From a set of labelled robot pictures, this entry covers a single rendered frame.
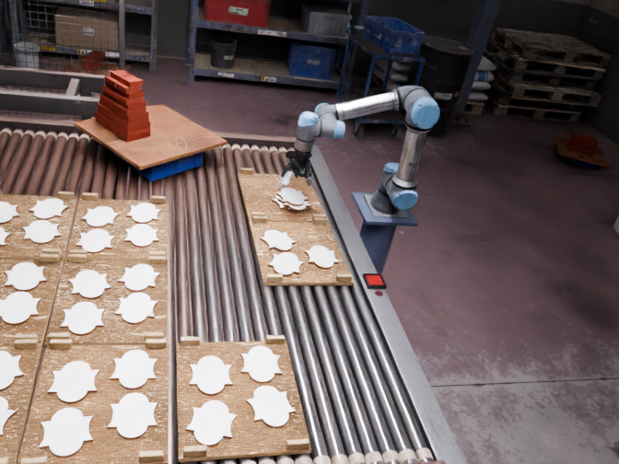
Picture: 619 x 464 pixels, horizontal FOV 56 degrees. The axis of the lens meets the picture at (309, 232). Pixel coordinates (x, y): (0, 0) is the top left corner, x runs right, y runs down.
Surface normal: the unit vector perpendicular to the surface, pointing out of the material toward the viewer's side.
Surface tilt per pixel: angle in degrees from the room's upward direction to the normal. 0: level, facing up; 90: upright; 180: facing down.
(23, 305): 0
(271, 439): 0
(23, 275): 0
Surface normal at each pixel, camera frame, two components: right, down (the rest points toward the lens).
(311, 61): 0.14, 0.57
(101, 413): 0.17, -0.83
